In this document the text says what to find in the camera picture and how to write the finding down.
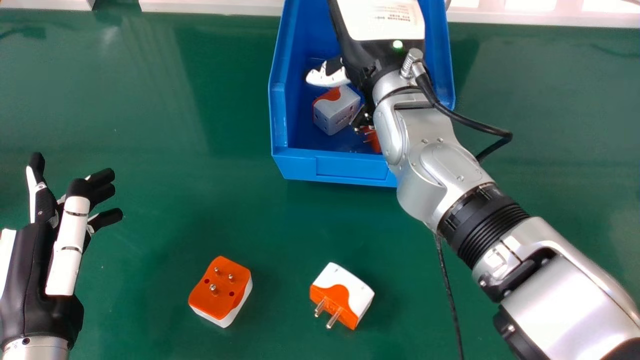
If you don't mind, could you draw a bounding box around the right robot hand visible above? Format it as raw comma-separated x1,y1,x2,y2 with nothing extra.
305,0,427,133

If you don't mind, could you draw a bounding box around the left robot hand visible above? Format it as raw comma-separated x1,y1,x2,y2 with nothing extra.
0,151,124,349

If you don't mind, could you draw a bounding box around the white-and-orange plug adapter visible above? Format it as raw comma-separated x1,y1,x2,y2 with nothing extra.
309,261,376,331
312,85,362,136
188,255,254,329
361,125,383,154

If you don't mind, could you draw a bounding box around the blue plastic bin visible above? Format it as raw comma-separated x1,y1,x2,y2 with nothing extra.
268,0,456,188

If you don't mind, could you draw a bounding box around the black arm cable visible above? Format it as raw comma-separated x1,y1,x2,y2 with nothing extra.
400,48,514,164

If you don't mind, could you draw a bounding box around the thin black hanging cable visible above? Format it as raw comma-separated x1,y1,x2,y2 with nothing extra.
436,233,465,360

